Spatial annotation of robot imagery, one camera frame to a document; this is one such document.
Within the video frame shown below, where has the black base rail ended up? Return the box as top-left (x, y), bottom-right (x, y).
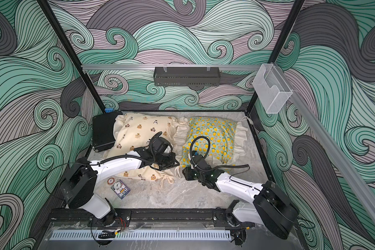
top-left (49, 208), bottom-right (255, 228)

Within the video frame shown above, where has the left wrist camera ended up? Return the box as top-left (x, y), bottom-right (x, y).
top-left (151, 137), bottom-right (172, 155)

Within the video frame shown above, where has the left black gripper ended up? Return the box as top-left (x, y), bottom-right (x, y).
top-left (154, 152), bottom-right (181, 170)

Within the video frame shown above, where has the horizontal aluminium rail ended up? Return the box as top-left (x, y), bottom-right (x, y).
top-left (81, 64), bottom-right (261, 71)

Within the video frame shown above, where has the black perforated wall tray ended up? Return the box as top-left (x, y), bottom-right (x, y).
top-left (153, 67), bottom-right (221, 89)

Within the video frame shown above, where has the black electronics box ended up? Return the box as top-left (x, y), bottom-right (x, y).
top-left (92, 110), bottom-right (122, 152)

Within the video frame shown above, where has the clear acrylic wall holder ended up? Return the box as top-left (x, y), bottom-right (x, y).
top-left (253, 64), bottom-right (292, 114)

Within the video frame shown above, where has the small blue card box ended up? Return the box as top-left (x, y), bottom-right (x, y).
top-left (111, 180), bottom-right (131, 200)

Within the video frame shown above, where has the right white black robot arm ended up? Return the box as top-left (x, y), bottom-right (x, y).
top-left (182, 167), bottom-right (299, 240)

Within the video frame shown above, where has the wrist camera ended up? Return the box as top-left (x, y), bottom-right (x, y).
top-left (151, 137), bottom-right (172, 155)
top-left (191, 155), bottom-right (211, 171)

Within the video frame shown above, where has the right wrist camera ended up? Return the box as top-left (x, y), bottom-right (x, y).
top-left (191, 155), bottom-right (211, 171)

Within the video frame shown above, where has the cream bear print pillow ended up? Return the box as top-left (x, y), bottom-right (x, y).
top-left (106, 112), bottom-right (190, 183)

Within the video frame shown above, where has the lemon print pillow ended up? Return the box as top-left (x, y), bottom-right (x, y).
top-left (174, 117), bottom-right (248, 168)

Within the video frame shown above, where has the white slotted cable duct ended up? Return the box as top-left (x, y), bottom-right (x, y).
top-left (49, 229), bottom-right (232, 241)

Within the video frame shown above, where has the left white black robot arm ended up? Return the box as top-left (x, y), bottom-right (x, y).
top-left (59, 147), bottom-right (179, 227)

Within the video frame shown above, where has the right side aluminium rail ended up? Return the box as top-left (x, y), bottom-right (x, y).
top-left (276, 67), bottom-right (375, 225)

